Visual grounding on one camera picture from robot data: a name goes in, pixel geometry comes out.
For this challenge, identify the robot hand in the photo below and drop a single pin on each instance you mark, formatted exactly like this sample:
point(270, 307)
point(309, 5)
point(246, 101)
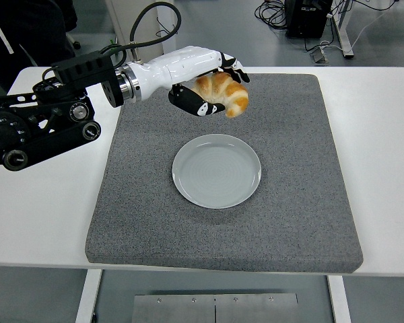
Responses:
point(175, 65)

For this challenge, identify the golden croissant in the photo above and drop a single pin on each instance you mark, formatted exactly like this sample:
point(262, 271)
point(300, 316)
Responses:
point(235, 94)

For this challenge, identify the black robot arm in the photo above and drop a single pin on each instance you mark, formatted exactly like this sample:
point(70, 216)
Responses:
point(81, 69)

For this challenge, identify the grey round plate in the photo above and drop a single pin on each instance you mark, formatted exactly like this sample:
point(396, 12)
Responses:
point(215, 175)

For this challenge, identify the grey metal plate with screws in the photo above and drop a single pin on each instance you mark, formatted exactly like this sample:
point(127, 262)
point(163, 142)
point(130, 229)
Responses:
point(188, 309)

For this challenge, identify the small green object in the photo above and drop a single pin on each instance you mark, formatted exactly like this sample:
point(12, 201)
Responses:
point(113, 39)

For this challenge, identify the white cabinet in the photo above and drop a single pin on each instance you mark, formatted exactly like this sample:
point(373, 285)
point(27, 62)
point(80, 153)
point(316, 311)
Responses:
point(119, 17)

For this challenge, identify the black computer tower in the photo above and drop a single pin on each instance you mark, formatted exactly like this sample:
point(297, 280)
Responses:
point(306, 20)

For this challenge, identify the grey power adapter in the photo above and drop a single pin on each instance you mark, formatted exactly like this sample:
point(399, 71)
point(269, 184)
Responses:
point(320, 55)

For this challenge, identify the person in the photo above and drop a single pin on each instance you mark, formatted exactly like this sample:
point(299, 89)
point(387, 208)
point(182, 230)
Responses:
point(27, 27)

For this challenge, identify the white desk leg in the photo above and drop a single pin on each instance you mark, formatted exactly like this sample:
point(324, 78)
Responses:
point(344, 33)

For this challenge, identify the grey speckled mat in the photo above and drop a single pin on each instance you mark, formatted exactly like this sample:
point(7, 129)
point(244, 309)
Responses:
point(256, 235)

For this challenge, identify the white table leg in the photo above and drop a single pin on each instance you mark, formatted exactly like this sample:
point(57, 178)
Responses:
point(87, 296)
point(340, 299)

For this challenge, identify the white post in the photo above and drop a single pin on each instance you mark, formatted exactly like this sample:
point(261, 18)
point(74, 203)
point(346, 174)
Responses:
point(165, 13)

